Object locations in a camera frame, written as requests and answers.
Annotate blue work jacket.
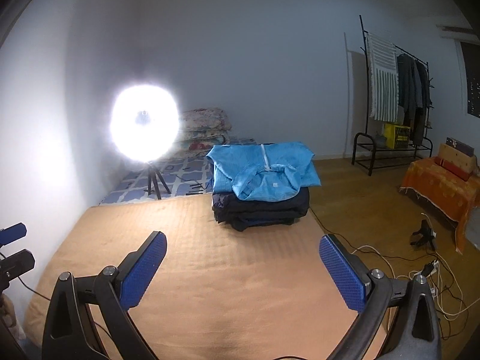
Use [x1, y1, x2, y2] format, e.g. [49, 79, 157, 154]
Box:
[207, 142, 320, 203]

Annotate black clothes rack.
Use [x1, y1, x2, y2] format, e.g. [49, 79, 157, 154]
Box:
[352, 17, 434, 176]

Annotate folded dark navy clothes stack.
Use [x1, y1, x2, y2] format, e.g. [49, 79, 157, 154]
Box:
[211, 187, 310, 232]

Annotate dark hanging clothes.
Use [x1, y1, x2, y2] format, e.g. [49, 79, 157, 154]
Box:
[397, 53, 431, 146]

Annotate power strip on floor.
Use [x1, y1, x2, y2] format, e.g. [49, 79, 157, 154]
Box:
[421, 259, 440, 277]

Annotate small black floor tripod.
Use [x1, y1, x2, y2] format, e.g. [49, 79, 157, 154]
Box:
[409, 219, 437, 252]

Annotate orange covered table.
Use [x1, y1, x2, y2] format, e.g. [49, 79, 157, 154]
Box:
[400, 158, 479, 254]

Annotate tan bed blanket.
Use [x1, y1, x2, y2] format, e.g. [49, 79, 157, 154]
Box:
[24, 195, 356, 359]

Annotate black lamp tripod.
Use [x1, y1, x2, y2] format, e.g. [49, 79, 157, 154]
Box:
[146, 162, 171, 200]

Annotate red flat box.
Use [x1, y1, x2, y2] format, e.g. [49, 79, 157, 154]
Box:
[433, 157, 471, 181]

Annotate cardboard box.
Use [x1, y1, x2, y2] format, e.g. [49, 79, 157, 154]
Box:
[438, 143, 477, 174]

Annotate blue white patterned sheet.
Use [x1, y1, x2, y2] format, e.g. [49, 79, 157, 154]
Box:
[101, 130, 256, 205]

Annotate dark book on box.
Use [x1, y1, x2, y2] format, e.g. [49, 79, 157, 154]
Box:
[446, 137, 474, 157]

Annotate yellow black box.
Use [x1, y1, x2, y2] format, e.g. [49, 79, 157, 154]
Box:
[383, 123, 410, 150]

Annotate floral folded quilts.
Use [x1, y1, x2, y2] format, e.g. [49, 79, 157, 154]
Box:
[170, 107, 232, 158]

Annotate striped white towel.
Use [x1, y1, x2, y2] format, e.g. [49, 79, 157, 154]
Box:
[365, 33, 399, 123]

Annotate white floor cables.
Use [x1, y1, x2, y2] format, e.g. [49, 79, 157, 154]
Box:
[346, 213, 480, 342]

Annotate ring light lamp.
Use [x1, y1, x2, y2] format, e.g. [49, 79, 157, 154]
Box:
[109, 84, 180, 163]

